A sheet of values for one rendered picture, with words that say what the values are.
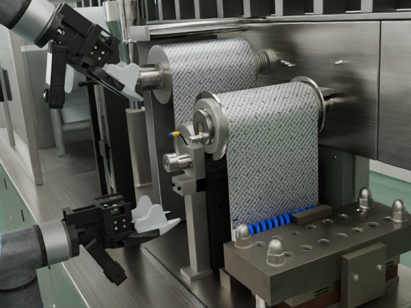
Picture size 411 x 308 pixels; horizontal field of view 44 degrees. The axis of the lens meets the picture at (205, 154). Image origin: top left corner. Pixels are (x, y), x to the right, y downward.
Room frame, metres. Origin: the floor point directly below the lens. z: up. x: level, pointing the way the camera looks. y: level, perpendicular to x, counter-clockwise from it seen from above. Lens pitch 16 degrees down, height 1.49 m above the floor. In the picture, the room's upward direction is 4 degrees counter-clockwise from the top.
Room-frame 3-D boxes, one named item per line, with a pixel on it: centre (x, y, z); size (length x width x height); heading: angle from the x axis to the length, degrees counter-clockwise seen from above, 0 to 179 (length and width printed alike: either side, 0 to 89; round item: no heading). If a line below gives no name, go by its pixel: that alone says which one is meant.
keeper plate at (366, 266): (0.88, -0.29, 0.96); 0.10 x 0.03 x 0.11; 118
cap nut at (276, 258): (0.84, -0.12, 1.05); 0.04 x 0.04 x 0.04
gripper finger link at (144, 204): (0.93, 0.12, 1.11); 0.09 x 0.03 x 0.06; 127
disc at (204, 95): (1.04, -0.01, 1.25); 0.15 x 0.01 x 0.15; 28
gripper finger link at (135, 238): (0.86, 0.14, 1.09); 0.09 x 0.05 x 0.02; 109
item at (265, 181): (1.04, -0.15, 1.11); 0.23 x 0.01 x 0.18; 118
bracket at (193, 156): (1.05, 0.04, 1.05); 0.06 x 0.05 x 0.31; 118
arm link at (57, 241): (0.82, 0.28, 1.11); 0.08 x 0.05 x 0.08; 28
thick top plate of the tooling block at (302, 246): (0.95, -0.24, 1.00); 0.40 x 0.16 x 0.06; 118
